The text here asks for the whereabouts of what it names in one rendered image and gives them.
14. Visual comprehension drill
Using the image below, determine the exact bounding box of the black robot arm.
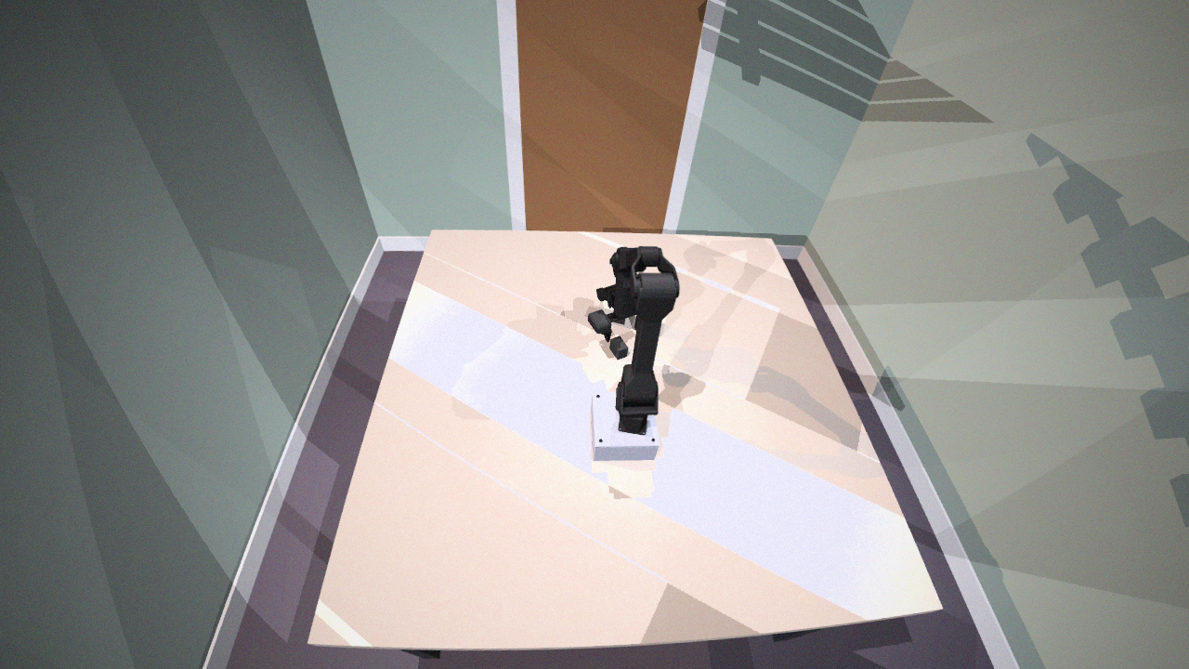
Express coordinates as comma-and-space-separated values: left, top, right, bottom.
596, 246, 680, 435

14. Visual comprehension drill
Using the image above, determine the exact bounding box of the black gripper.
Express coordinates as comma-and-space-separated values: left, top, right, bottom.
589, 290, 638, 342

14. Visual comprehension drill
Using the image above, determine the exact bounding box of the black two-prong plug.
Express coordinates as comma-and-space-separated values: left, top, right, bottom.
609, 336, 628, 360

